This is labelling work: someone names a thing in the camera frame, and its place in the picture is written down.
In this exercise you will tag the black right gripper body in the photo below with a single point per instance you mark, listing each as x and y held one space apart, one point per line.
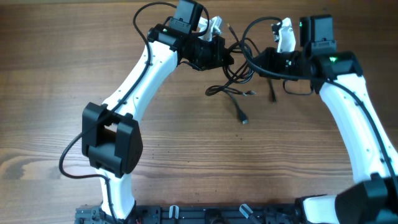
288 63

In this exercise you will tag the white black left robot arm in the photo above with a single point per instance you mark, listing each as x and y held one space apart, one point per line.
111 135

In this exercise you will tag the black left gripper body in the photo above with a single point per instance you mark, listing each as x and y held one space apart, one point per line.
204 53

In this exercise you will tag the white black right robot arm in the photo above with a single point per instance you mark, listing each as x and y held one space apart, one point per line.
338 79

